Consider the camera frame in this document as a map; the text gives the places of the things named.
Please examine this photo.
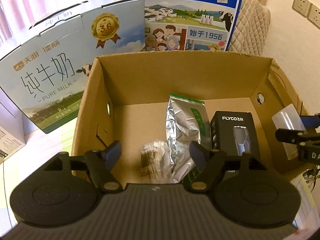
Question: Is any clear plastic bag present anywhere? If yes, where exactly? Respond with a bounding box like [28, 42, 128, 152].
[272, 104, 306, 160]

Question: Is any black Flyco shaver box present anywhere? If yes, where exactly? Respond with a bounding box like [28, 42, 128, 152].
[210, 111, 260, 159]

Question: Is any silver green foil pouch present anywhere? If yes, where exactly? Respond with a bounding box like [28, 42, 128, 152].
[165, 94, 210, 183]

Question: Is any cotton swab pack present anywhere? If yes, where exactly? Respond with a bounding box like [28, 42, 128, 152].
[140, 140, 173, 184]

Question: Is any brown cardboard box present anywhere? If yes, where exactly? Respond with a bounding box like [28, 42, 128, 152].
[72, 50, 309, 184]

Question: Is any white paper booklet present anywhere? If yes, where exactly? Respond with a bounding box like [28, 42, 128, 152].
[291, 175, 319, 239]

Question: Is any white printed box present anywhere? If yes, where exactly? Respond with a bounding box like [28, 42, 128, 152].
[0, 89, 25, 163]

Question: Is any light blue milk carton box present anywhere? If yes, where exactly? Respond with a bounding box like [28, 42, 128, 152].
[1, 0, 145, 133]

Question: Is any dark blue milk carton box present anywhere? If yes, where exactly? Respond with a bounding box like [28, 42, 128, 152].
[144, 0, 242, 51]

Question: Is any wall socket far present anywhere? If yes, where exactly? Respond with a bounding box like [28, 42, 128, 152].
[307, 3, 320, 28]

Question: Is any wall socket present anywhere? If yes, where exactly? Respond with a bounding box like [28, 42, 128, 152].
[307, 3, 320, 28]
[292, 0, 311, 18]

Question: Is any wall socket near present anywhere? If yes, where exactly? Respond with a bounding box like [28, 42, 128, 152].
[292, 0, 311, 18]

